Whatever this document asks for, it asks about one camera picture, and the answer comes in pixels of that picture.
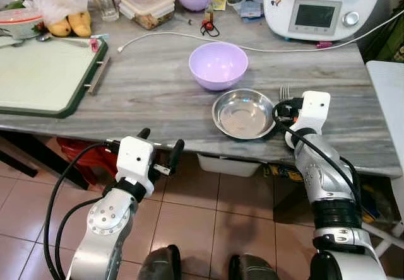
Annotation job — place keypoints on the silver metal spoon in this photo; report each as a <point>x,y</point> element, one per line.
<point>44,37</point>

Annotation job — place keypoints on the white plastic bin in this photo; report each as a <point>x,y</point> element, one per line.
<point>228,165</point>

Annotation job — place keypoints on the large lilac plastic bowl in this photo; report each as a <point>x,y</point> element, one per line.
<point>218,65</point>

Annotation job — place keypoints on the yellow fruit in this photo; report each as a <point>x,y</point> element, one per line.
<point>60,28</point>
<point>81,23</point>

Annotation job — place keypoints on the small yellow card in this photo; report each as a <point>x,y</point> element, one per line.
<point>219,2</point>

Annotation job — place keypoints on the dark robot left foot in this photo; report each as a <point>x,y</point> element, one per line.
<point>161,264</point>

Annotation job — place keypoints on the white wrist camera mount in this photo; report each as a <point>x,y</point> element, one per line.
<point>315,111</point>
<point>135,156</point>

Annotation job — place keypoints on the green plant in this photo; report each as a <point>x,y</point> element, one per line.
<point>385,40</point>

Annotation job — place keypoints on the dark wooden table frame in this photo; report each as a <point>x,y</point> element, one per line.
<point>38,157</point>

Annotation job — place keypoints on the dark robot foot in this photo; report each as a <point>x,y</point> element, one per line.
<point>252,268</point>
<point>161,264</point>

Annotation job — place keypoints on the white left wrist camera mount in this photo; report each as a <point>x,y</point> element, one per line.
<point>135,156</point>

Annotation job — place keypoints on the white kitchen cooking machine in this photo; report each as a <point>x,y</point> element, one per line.
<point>322,9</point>

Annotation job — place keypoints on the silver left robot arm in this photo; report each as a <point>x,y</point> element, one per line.
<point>107,229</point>

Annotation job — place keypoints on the small red-capped sauce bottle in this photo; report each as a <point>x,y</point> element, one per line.
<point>209,12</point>

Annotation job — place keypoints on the green-rimmed pale tray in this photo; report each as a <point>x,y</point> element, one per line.
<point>44,75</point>

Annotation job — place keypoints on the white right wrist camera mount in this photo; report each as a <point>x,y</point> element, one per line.
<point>315,111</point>

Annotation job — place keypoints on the patterned ceramic bowl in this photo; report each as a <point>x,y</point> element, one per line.
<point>19,23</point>

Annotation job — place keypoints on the blue packet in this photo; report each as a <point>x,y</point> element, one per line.
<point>251,10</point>

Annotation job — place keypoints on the silver metal fork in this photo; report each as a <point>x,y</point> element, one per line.
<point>285,93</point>

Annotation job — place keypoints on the clear plastic food container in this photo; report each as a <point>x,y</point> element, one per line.
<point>148,5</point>

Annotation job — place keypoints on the shallow stainless steel bowl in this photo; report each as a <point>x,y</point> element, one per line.
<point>243,115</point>

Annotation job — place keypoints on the yellow blue package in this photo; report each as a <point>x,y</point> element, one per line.
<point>287,174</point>

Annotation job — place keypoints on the dark robot right foot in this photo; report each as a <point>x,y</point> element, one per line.
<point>252,268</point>

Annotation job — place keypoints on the small pink clip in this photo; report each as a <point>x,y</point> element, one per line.
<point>95,43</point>

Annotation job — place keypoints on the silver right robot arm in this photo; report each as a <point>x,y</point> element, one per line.
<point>328,185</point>

